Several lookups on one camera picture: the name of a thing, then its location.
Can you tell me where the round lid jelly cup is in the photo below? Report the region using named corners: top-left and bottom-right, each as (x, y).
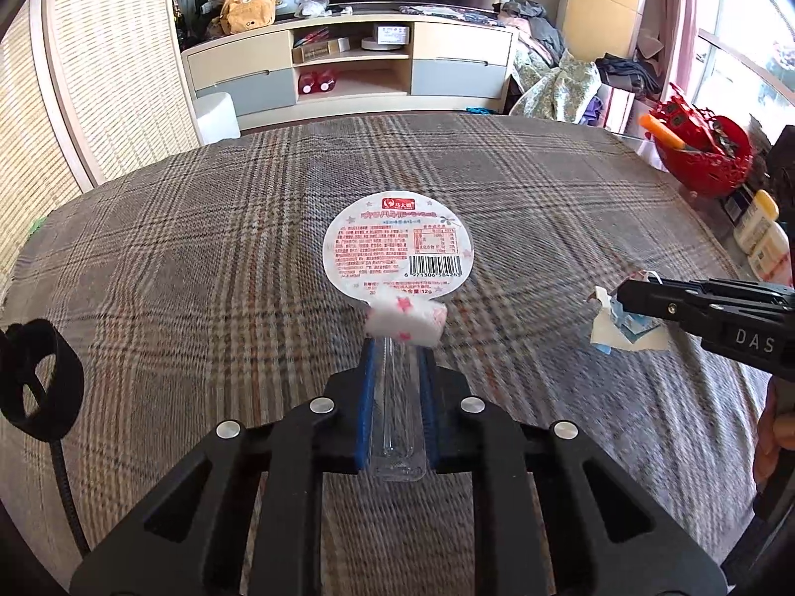
top-left (323, 190), bottom-right (475, 482)

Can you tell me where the blue white wrapper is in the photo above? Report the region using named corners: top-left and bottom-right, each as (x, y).
top-left (587, 285), bottom-right (670, 354)

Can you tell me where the person's right hand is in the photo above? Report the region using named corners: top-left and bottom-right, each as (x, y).
top-left (753, 378), bottom-right (795, 487)

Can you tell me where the yellow cap white bottle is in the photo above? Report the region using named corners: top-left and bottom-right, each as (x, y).
top-left (733, 190), bottom-right (779, 254)

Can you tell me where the red plastic basket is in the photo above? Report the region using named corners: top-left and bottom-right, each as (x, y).
top-left (644, 85), bottom-right (752, 198)

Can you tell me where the grey plaid tablecloth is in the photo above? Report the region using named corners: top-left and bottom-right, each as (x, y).
top-left (1, 113), bottom-right (780, 595)

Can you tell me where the cream grey TV cabinet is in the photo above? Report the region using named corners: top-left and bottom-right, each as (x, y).
top-left (182, 12), bottom-right (517, 131)

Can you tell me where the white plastic stool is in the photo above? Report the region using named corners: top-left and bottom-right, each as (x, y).
top-left (194, 91), bottom-right (241, 146)

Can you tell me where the pink curtain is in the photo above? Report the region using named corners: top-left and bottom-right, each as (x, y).
top-left (641, 0), bottom-right (698, 101)

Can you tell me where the cream standing air conditioner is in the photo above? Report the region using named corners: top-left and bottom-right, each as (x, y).
top-left (556, 0), bottom-right (645, 62)

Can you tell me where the yellow plush backpack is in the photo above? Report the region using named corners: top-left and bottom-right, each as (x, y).
top-left (220, 0), bottom-right (276, 35)

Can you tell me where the bamboo folding screen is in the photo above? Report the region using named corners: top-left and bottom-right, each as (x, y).
top-left (1, 0), bottom-right (199, 284)

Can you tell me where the orange handled tool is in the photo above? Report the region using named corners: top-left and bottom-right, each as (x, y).
top-left (638, 113), bottom-right (689, 151)

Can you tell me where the black velcro strap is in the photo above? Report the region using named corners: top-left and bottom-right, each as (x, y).
top-left (0, 319), bottom-right (85, 446)

